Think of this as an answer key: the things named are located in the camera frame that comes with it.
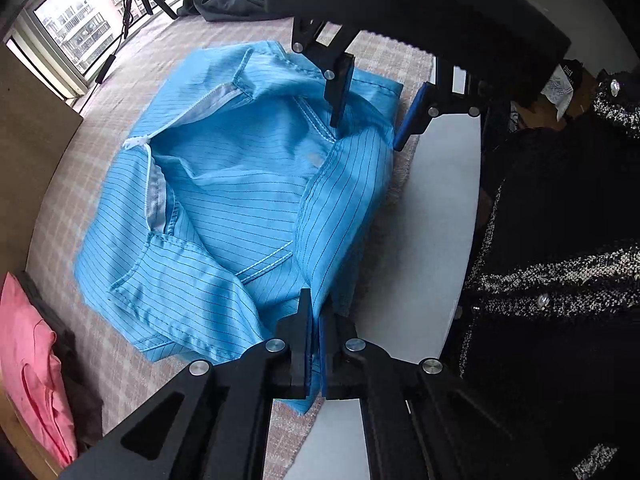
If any folded pink garment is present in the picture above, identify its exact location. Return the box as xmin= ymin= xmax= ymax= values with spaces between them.
xmin=0 ymin=272 xmax=78 ymax=468

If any white paper tag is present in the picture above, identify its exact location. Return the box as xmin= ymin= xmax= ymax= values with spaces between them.
xmin=540 ymin=71 xmax=576 ymax=122

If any blue striped work jacket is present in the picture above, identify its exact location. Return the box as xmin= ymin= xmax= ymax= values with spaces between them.
xmin=74 ymin=40 xmax=405 ymax=415

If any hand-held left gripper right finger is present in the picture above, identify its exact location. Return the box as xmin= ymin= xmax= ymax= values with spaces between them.
xmin=318 ymin=312 xmax=566 ymax=480

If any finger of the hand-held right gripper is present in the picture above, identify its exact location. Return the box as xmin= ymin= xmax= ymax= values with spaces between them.
xmin=291 ymin=17 xmax=357 ymax=128
xmin=393 ymin=62 xmax=493 ymax=152

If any pink plaid blanket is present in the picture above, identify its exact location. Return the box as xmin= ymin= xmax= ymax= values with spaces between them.
xmin=25 ymin=10 xmax=436 ymax=480

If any large plywood board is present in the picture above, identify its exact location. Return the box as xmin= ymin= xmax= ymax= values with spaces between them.
xmin=0 ymin=42 xmax=85 ymax=281

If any white window frame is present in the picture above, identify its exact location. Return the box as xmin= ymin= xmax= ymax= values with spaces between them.
xmin=0 ymin=0 xmax=201 ymax=111

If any folded dark brown garment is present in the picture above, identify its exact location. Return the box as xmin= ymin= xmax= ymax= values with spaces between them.
xmin=17 ymin=270 xmax=103 ymax=451

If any pine plank panel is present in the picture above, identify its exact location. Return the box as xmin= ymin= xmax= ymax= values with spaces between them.
xmin=0 ymin=390 xmax=61 ymax=476

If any person's black tweed jacket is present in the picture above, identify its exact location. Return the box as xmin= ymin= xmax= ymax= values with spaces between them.
xmin=440 ymin=67 xmax=640 ymax=480

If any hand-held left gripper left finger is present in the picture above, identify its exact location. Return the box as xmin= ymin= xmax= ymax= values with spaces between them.
xmin=60 ymin=287 xmax=313 ymax=480

